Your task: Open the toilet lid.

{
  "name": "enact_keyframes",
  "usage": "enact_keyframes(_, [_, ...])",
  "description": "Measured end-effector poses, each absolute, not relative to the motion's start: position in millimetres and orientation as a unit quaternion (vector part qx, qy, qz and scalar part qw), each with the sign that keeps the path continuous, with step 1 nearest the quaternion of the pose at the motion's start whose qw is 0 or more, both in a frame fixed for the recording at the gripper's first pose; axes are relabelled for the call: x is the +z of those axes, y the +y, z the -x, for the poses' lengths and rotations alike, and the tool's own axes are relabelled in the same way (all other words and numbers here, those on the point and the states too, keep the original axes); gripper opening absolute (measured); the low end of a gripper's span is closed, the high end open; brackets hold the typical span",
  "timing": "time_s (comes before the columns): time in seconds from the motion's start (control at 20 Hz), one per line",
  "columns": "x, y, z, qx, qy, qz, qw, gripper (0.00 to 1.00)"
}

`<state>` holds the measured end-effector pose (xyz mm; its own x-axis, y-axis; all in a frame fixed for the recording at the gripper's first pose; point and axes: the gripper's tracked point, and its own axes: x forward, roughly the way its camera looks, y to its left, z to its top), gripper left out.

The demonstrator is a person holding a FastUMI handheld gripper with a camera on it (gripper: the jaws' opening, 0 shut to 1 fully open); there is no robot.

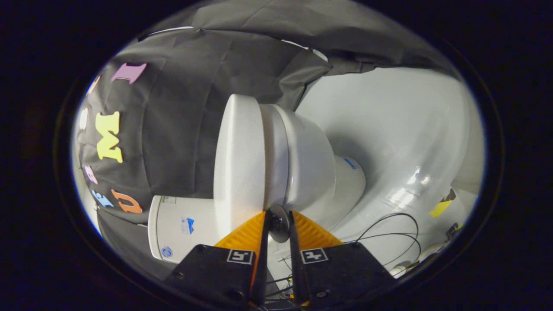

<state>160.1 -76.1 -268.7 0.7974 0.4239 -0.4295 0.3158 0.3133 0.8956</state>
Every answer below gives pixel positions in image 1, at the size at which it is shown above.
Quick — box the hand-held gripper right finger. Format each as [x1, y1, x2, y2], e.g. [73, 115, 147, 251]
[288, 210, 396, 308]

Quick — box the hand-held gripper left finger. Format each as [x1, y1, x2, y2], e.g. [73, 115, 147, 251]
[164, 210, 273, 308]

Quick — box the dark round lid pull tab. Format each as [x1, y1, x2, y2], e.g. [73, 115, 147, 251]
[269, 205, 291, 243]

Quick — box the white toilet lid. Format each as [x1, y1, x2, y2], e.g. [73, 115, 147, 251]
[213, 94, 266, 238]

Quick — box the white ceramic toilet body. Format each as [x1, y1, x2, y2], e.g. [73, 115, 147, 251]
[148, 105, 366, 264]

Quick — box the white toilet seat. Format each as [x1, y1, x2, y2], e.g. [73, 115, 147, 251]
[258, 104, 290, 211]

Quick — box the black backdrop cloth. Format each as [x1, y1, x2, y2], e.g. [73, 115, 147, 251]
[71, 0, 454, 281]

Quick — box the yellow black floor sticker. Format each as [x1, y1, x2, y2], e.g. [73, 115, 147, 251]
[429, 188, 457, 218]

